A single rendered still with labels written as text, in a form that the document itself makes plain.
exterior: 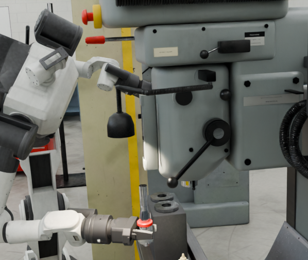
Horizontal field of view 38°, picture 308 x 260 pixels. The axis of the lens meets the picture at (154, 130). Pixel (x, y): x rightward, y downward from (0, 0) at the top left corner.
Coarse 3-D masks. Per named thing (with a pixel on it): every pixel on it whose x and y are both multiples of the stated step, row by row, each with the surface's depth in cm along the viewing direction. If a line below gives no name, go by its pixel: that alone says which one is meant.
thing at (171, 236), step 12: (156, 192) 176; (168, 192) 175; (156, 204) 163; (168, 204) 164; (180, 204) 166; (156, 216) 156; (168, 216) 157; (180, 216) 157; (168, 228) 158; (180, 228) 158; (156, 240) 158; (168, 240) 159; (180, 240) 159; (156, 252) 159; (168, 252) 160; (180, 252) 160
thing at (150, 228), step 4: (152, 224) 134; (140, 228) 133; (144, 228) 132; (148, 228) 132; (152, 228) 134; (140, 240) 134; (144, 240) 133; (148, 240) 133; (152, 240) 134; (144, 244) 133
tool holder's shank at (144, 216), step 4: (144, 184) 133; (140, 188) 131; (144, 188) 131; (140, 192) 131; (144, 192) 131; (140, 196) 132; (144, 196) 131; (140, 200) 132; (144, 200) 132; (140, 204) 132; (144, 204) 132; (140, 208) 133; (144, 208) 132; (140, 212) 133; (144, 212) 132; (148, 212) 133; (140, 216) 133; (144, 216) 132; (148, 216) 133; (144, 220) 133
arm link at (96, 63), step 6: (90, 60) 181; (96, 60) 180; (102, 60) 180; (108, 60) 180; (114, 60) 180; (84, 66) 180; (90, 66) 182; (96, 66) 184; (84, 72) 180; (90, 72) 183
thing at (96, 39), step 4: (96, 36) 126; (100, 36) 126; (132, 36) 128; (88, 40) 125; (92, 40) 125; (96, 40) 126; (100, 40) 126; (104, 40) 126; (108, 40) 127; (112, 40) 127; (116, 40) 127; (120, 40) 127; (124, 40) 127; (128, 40) 128
